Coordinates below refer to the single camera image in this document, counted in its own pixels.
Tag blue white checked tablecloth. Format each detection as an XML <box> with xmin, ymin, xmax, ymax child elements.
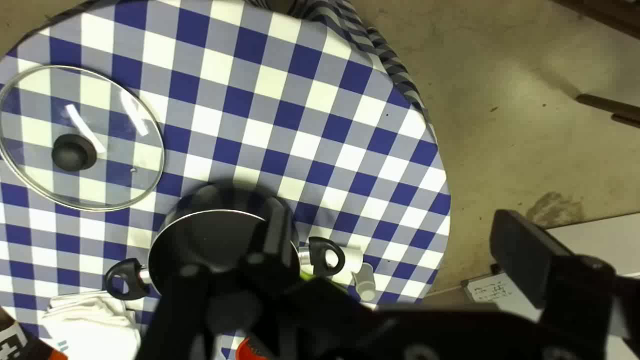
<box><xmin>0</xmin><ymin>0</ymin><xmax>454</xmax><ymax>360</ymax></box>

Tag red bowl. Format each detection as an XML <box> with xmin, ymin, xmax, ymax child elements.
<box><xmin>228</xmin><ymin>334</ymin><xmax>269</xmax><ymax>360</ymax></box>

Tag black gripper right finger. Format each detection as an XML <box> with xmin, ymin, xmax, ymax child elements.
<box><xmin>491</xmin><ymin>208</ymin><xmax>618</xmax><ymax>335</ymax></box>

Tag scribbled white paper sheet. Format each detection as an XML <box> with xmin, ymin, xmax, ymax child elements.
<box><xmin>464</xmin><ymin>270</ymin><xmax>539</xmax><ymax>324</ymax></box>

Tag orange black printed box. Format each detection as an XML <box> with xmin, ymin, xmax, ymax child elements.
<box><xmin>0</xmin><ymin>306</ymin><xmax>69</xmax><ymax>360</ymax></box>

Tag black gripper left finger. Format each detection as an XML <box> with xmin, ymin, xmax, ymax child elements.
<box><xmin>136</xmin><ymin>187</ymin><xmax>316</xmax><ymax>360</ymax></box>

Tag white flat panel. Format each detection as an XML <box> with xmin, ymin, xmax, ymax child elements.
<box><xmin>542</xmin><ymin>209</ymin><xmax>640</xmax><ymax>360</ymax></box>

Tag clear glass lid black knob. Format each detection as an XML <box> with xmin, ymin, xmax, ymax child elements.
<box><xmin>0</xmin><ymin>63</ymin><xmax>168</xmax><ymax>214</ymax></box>

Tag white folded napkin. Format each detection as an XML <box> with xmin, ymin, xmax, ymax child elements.
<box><xmin>39</xmin><ymin>290</ymin><xmax>157</xmax><ymax>360</ymax></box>

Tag dark brown floor bar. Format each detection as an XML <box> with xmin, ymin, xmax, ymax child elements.
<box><xmin>553</xmin><ymin>0</ymin><xmax>640</xmax><ymax>37</ymax></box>
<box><xmin>577</xmin><ymin>91</ymin><xmax>640</xmax><ymax>130</ymax></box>

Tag black cooking pot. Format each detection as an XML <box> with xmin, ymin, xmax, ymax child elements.
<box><xmin>103</xmin><ymin>180</ymin><xmax>348</xmax><ymax>304</ymax></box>

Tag white shaker bottle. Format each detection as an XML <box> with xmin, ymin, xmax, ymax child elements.
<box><xmin>351</xmin><ymin>260</ymin><xmax>380</xmax><ymax>304</ymax></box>

